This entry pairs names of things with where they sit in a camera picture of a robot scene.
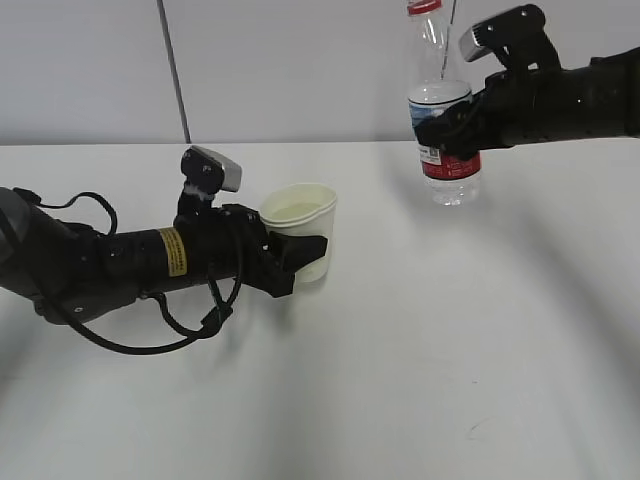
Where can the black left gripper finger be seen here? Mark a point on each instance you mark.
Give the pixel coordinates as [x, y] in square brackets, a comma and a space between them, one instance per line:
[293, 253]

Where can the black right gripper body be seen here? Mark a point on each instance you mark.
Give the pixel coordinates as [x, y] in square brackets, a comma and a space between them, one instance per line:
[504, 117]

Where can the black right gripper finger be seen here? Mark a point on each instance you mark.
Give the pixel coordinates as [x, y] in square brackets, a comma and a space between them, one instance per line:
[451, 132]

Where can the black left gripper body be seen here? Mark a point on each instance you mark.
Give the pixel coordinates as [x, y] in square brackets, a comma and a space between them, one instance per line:
[232, 242]

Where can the white paper cup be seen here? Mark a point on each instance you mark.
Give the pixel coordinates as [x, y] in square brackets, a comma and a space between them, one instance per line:
[303, 209]

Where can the clear water bottle red label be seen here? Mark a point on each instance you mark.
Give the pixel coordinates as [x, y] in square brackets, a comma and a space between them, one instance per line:
[435, 83]

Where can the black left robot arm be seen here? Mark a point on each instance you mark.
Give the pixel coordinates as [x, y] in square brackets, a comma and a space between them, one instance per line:
[92, 273]

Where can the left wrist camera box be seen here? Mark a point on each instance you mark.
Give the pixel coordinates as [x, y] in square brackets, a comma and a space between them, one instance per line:
[209, 171]

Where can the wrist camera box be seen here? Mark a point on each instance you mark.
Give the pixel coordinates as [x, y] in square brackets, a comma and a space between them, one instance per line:
[209, 171]
[516, 37]

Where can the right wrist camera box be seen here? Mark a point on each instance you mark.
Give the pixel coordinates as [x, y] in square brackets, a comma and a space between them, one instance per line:
[516, 37]

